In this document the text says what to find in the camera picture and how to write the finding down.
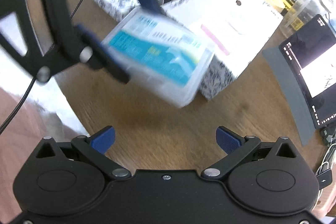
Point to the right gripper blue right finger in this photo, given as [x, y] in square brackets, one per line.
[239, 150]

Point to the tablet with grey cover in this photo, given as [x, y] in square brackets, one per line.
[304, 66]

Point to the clear plastic floss box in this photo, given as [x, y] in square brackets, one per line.
[160, 55]

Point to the pink heart palette box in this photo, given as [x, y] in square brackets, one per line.
[214, 39]

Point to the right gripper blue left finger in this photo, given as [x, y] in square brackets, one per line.
[92, 150]

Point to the pink clothed person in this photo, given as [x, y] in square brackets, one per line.
[36, 119]

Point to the clear plastic water jug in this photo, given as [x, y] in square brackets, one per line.
[299, 14]

